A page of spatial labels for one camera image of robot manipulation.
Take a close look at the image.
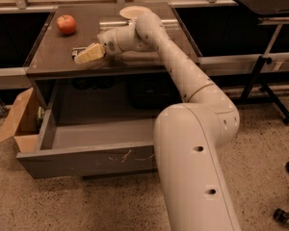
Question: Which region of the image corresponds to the grey drawer cabinet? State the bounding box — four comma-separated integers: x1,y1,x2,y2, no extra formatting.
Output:
23,1,203,181

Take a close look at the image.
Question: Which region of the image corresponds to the open grey top drawer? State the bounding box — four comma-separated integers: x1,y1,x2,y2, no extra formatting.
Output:
16,76,158,178

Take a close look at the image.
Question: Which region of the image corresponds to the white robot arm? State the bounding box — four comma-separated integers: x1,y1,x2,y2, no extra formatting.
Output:
74,12,241,231

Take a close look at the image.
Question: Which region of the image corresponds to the white paper bowl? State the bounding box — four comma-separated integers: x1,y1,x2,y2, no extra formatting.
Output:
119,6,151,19

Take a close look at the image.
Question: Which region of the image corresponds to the black chair caster leg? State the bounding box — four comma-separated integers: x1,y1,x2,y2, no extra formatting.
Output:
273,208,289,224

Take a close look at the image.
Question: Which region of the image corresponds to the black side table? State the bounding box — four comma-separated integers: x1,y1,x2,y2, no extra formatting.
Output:
222,0,289,125

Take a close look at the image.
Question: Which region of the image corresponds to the cardboard box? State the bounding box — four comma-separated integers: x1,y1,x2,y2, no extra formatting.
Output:
0,88,40,153

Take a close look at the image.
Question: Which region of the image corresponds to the red apple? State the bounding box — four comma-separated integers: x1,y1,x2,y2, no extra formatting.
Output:
56,14,76,35

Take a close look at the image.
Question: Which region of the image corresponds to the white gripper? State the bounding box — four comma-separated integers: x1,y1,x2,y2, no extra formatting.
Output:
73,29,122,64

